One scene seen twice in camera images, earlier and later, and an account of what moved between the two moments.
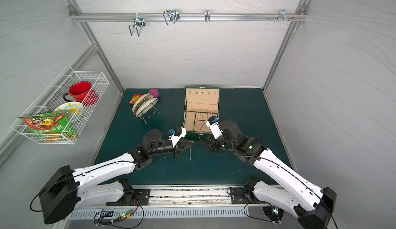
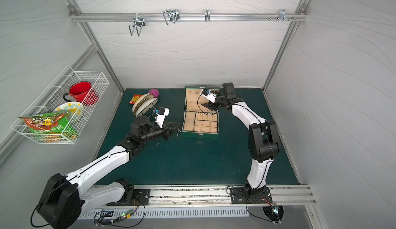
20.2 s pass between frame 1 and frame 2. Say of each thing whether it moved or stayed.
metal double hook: stayed
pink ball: stayed
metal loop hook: stayed
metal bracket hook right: stayed
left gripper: moved
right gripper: moved
